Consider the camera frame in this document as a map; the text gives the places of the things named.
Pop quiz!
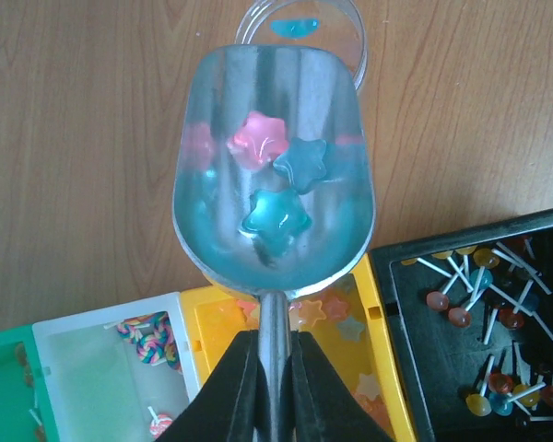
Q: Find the yellow candy bin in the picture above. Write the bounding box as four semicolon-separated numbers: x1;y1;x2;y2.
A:
178;257;417;441

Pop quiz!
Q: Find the black candy bin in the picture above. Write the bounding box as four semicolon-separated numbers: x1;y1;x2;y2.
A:
370;209;553;441

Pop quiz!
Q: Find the silver metal scoop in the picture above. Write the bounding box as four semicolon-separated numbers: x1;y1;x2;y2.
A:
173;44;376;441

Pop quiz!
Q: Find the white candy bin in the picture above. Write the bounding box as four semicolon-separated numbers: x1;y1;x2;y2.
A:
32;292;201;441

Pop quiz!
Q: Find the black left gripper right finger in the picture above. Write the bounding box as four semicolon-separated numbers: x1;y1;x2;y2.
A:
291;331;392;442

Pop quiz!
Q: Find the green candy bin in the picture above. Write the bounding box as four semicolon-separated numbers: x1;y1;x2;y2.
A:
0;325;60;441

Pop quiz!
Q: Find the clear plastic jar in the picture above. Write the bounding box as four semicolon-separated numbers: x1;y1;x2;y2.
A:
235;0;369;89

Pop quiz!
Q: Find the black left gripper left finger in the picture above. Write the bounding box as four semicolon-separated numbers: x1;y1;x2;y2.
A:
157;331;258;442

